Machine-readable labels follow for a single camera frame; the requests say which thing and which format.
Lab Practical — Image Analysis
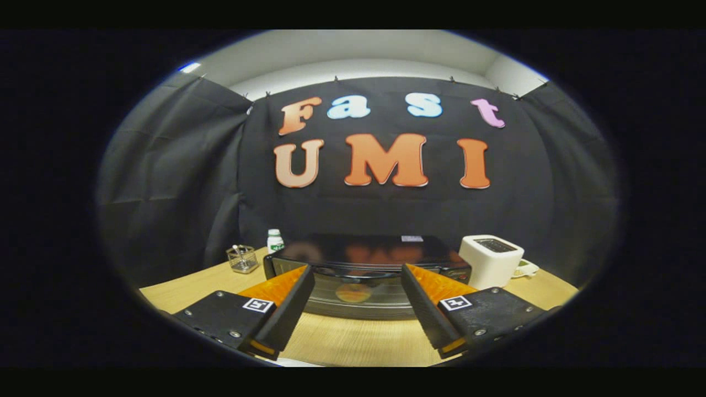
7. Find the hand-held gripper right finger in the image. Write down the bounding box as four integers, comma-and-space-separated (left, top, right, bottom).
401, 263, 560, 359

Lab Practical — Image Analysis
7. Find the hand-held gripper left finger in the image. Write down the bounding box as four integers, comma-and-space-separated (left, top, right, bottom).
174, 265, 316, 360

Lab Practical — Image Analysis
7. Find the round brown bread bun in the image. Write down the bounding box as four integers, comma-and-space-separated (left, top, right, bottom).
335, 283, 372, 304

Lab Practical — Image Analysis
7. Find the black toaster oven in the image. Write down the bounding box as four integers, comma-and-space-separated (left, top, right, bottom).
263, 234, 473, 321

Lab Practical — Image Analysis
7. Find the white toaster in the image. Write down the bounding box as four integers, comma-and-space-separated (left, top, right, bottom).
459, 235, 525, 291

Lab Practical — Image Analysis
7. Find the black backdrop cloth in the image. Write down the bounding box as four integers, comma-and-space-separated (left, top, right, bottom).
97, 74, 624, 290

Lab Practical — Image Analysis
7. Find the wire basket holder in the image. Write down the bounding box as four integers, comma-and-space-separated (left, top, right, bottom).
226, 244, 259, 275

